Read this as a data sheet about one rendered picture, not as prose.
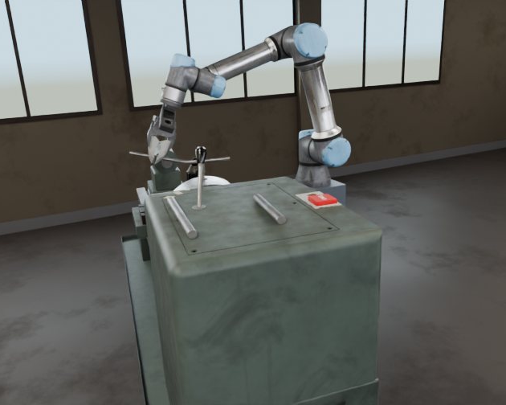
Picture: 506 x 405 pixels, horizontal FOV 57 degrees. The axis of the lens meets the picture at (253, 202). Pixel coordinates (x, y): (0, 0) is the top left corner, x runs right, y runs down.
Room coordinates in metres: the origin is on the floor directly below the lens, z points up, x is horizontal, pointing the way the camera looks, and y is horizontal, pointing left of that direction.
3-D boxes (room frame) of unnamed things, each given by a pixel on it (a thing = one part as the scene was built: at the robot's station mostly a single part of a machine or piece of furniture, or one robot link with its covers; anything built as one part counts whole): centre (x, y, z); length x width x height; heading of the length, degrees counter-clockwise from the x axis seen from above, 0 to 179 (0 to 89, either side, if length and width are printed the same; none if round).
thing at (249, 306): (1.17, 0.02, 1.06); 0.59 x 0.48 x 0.39; 17
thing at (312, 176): (1.93, -0.26, 1.15); 0.15 x 0.15 x 0.10
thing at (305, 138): (1.93, -0.26, 1.27); 0.13 x 0.12 x 0.14; 22
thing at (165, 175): (2.70, 0.51, 1.01); 0.30 x 0.20 x 0.29; 17
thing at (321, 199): (1.19, -0.19, 1.26); 0.06 x 0.06 x 0.02; 17
